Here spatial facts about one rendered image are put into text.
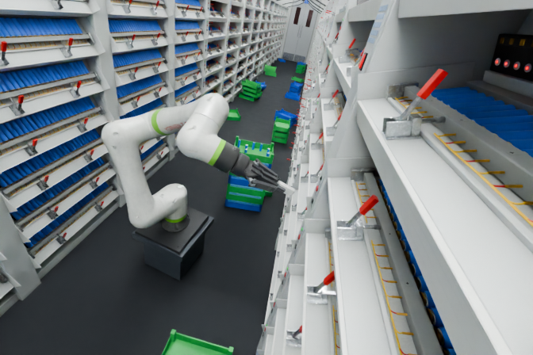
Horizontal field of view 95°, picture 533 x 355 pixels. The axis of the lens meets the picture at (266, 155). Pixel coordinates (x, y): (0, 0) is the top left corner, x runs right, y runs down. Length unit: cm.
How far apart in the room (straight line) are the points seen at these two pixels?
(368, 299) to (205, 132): 59
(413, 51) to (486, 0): 25
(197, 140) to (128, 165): 48
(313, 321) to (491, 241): 40
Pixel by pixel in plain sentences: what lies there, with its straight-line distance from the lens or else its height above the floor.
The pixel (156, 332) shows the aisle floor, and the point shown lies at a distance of 156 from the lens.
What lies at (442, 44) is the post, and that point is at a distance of 55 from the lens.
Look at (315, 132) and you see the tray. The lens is 130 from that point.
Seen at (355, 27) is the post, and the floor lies 144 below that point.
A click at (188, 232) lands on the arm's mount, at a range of 148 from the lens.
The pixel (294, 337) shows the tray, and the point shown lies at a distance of 74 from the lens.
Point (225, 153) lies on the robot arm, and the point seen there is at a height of 102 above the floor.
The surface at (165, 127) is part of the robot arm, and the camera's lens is 106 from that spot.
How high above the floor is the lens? 142
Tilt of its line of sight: 30 degrees down
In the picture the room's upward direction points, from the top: 12 degrees clockwise
